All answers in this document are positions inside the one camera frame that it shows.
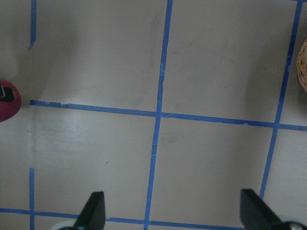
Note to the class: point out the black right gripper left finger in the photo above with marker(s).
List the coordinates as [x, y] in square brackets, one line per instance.
[93, 214]

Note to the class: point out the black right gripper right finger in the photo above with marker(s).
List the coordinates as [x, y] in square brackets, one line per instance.
[255, 214]

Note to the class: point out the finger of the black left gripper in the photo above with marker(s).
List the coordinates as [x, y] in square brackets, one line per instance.
[6, 93]

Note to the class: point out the red apple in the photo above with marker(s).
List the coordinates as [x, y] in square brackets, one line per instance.
[10, 108]

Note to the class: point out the wicker basket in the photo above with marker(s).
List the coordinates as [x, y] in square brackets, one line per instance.
[301, 65]

